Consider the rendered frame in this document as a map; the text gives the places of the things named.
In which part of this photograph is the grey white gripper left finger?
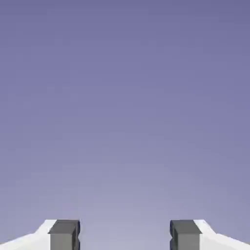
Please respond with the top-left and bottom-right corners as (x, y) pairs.
(0, 219), (81, 250)

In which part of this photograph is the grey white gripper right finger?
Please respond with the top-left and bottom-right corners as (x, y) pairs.
(169, 219), (250, 250)

